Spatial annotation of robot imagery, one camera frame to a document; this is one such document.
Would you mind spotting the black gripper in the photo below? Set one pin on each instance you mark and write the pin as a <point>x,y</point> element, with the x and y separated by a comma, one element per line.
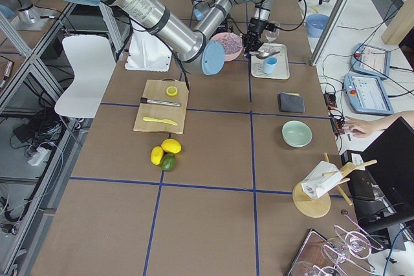
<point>255,28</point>

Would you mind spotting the metal ice scoop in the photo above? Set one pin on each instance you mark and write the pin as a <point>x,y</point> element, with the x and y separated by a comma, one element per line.
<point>264,54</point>

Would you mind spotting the clear ice cubes pile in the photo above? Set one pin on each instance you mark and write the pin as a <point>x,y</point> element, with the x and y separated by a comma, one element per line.
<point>232,43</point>

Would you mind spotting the pink bowl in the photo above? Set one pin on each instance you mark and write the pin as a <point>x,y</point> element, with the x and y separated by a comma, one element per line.
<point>229,57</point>

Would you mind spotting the light blue cup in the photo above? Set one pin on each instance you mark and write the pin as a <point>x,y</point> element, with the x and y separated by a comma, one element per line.
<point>269,65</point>

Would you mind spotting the wooden cup stand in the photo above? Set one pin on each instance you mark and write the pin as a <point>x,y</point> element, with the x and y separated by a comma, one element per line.
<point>311,195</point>

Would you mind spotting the person hand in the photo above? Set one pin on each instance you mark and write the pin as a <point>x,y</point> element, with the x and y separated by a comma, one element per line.
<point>361,128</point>

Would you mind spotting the clear wine glass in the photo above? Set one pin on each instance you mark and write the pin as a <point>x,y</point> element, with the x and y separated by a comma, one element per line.
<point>271,36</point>

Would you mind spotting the white serving tray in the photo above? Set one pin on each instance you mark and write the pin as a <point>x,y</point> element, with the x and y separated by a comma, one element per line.
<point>280,70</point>

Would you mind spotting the blue bowl on side table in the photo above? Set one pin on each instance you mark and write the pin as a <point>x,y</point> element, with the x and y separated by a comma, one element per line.
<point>315,24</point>

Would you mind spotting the grey folded cloth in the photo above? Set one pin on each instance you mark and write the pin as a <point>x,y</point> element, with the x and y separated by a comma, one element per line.
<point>290,103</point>

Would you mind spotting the lemon half slice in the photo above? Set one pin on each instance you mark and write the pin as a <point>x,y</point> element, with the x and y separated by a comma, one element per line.
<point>172,91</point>

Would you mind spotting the green ceramic bowl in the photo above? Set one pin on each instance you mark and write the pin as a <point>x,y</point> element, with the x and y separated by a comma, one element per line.
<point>296,133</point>

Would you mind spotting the wooden cutting board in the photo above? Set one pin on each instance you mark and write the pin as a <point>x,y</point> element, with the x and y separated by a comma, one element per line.
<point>156,89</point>

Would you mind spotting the far teach pendant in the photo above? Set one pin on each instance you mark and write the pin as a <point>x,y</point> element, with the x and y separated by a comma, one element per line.
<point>370,60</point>

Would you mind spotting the teach pendant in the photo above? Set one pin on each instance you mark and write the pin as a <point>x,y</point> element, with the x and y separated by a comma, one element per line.
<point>366,94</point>
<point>370,60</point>

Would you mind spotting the steel muddler rod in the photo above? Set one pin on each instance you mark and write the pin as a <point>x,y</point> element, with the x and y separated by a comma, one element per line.
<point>159,102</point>

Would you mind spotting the near teach pendant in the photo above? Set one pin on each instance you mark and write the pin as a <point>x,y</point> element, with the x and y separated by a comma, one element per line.
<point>366,94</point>

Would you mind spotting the yellow lemon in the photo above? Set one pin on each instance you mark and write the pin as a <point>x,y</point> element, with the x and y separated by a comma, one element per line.
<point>156,155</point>
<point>171,146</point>

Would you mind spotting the green lime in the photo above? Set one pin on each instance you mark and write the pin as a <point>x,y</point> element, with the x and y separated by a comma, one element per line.
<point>168,162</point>

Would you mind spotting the white chair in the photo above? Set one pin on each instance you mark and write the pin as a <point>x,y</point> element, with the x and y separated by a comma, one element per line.
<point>92,61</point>

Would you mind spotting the hanging wine glasses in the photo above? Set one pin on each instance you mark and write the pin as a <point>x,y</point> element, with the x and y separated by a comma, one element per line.
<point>334,256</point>

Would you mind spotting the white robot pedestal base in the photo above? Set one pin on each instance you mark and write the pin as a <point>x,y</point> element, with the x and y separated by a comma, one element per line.
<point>147,53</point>

